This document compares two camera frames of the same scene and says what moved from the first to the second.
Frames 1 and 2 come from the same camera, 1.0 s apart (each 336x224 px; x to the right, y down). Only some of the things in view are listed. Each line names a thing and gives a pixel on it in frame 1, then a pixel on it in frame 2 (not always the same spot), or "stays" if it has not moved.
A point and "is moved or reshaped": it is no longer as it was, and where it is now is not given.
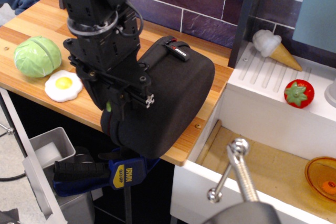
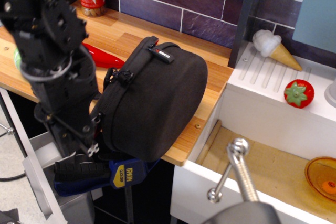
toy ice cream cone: (269, 44) stays
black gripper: (106, 62) -> (69, 101)
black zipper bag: (181, 78) is moved or reshaped
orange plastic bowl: (321, 172) stays
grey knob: (330, 93) stays
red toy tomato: (299, 93) stays
